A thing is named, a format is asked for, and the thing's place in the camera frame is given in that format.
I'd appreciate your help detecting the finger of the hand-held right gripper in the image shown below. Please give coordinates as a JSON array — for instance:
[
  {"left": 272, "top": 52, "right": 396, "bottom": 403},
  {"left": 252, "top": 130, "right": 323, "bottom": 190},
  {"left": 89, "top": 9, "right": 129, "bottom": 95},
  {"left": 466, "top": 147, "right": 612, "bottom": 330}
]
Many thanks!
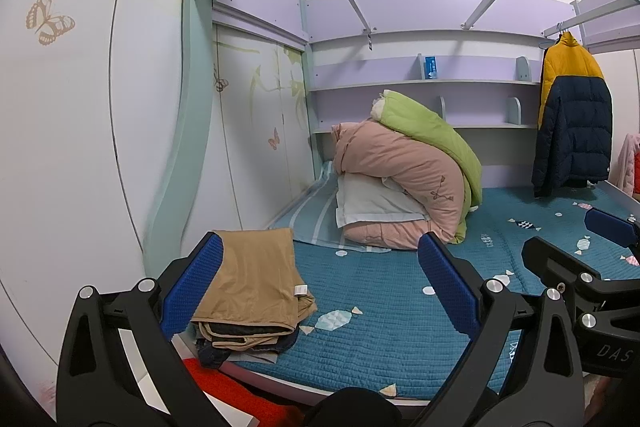
[
  {"left": 521, "top": 234, "right": 601, "bottom": 295},
  {"left": 584, "top": 205, "right": 640, "bottom": 252}
]

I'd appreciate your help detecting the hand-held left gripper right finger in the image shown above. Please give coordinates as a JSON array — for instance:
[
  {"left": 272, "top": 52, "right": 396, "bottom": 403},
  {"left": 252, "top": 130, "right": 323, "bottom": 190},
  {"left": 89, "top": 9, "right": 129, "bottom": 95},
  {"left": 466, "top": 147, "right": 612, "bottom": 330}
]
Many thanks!
[{"left": 415, "top": 232, "right": 587, "bottom": 427}]

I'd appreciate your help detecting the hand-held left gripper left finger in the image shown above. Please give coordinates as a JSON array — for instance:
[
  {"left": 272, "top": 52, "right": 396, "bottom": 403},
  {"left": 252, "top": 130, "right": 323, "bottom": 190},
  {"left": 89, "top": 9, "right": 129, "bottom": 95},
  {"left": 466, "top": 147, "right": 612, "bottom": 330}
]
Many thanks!
[{"left": 56, "top": 231, "right": 236, "bottom": 427}]

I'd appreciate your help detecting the tan button-up jacket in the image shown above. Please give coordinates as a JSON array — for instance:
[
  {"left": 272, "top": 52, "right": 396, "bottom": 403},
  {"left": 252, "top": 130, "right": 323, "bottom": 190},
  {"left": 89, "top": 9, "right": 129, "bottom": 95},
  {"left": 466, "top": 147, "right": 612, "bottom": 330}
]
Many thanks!
[{"left": 191, "top": 228, "right": 319, "bottom": 351}]

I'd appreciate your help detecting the person's right hand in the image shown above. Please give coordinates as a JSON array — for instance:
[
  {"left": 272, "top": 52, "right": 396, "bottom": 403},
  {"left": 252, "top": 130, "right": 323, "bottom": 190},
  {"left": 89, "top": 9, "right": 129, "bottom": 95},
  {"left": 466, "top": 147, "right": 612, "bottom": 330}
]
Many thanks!
[{"left": 582, "top": 376, "right": 623, "bottom": 427}]

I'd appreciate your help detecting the pink padded jacket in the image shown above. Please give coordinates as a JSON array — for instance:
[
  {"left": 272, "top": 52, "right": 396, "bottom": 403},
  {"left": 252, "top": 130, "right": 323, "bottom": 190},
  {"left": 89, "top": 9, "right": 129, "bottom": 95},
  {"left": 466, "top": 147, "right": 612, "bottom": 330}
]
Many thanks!
[{"left": 617, "top": 132, "right": 640, "bottom": 198}]

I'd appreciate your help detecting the teal quilted bed mat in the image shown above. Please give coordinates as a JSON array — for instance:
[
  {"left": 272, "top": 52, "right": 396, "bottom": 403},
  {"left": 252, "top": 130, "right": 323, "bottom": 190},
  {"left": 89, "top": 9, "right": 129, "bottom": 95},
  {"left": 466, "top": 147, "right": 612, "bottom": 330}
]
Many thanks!
[{"left": 220, "top": 183, "right": 640, "bottom": 401}]

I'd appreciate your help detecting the dark navy folded garment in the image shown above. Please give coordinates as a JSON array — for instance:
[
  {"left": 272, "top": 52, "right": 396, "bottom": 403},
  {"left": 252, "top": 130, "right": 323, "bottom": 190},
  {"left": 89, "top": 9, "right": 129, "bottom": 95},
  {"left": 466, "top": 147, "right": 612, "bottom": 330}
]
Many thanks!
[{"left": 195, "top": 321, "right": 301, "bottom": 369}]

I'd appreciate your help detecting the white pillow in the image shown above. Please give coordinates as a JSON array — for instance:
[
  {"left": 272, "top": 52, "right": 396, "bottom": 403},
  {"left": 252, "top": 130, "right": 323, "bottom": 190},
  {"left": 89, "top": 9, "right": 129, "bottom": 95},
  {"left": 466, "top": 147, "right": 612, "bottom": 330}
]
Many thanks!
[{"left": 335, "top": 172, "right": 432, "bottom": 229}]

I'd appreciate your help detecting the yellow and navy puffer jacket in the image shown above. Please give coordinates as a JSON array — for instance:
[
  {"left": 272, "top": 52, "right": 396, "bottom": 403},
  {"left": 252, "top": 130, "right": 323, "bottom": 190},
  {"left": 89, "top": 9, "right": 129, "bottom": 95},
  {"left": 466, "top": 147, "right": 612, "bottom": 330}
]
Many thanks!
[{"left": 531, "top": 31, "right": 614, "bottom": 198}]

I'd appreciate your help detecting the red cloth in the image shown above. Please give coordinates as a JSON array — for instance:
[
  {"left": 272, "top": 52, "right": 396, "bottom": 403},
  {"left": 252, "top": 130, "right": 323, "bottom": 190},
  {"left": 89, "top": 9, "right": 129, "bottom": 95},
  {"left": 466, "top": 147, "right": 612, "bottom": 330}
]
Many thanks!
[{"left": 181, "top": 357, "right": 307, "bottom": 427}]

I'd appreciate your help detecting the pink quilt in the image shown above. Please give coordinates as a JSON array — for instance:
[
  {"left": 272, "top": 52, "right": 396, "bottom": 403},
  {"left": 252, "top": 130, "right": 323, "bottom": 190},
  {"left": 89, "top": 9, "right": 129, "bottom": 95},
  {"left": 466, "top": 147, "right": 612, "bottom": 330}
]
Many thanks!
[{"left": 331, "top": 120, "right": 471, "bottom": 251}]

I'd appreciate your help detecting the striped bed sheet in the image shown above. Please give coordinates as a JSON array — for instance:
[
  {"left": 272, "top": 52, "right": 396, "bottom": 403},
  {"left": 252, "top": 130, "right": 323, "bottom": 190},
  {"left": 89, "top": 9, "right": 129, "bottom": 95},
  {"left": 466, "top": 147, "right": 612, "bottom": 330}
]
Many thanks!
[{"left": 267, "top": 159, "right": 392, "bottom": 257}]

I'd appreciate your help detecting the green quilt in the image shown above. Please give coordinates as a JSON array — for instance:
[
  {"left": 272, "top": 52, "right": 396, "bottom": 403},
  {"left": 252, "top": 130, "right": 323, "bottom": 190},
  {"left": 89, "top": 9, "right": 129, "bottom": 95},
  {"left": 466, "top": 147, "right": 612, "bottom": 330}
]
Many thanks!
[{"left": 370, "top": 90, "right": 484, "bottom": 244}]

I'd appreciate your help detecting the white printed wardrobe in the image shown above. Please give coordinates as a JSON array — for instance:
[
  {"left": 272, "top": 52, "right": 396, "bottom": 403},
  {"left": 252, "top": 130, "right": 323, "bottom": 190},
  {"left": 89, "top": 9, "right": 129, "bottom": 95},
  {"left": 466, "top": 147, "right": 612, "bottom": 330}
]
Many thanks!
[{"left": 212, "top": 19, "right": 317, "bottom": 228}]

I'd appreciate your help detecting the purple wall shelf unit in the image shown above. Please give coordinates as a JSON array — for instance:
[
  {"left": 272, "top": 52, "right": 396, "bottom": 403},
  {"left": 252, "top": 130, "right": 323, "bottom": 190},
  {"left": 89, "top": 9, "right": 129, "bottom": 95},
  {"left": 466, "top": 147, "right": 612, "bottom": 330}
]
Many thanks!
[{"left": 212, "top": 0, "right": 640, "bottom": 188}]

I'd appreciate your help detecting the teal loft bed frame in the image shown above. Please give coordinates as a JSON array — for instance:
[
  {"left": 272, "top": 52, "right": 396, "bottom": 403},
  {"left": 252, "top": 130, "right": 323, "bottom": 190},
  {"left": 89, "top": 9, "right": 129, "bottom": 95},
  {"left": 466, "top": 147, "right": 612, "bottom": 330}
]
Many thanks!
[{"left": 142, "top": 0, "right": 640, "bottom": 278}]

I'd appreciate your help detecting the tan butterfly wall sticker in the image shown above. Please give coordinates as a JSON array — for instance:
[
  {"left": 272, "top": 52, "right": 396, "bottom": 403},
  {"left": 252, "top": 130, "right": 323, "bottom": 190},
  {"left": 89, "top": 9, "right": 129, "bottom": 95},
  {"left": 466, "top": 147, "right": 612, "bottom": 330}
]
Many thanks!
[{"left": 25, "top": 0, "right": 76, "bottom": 47}]

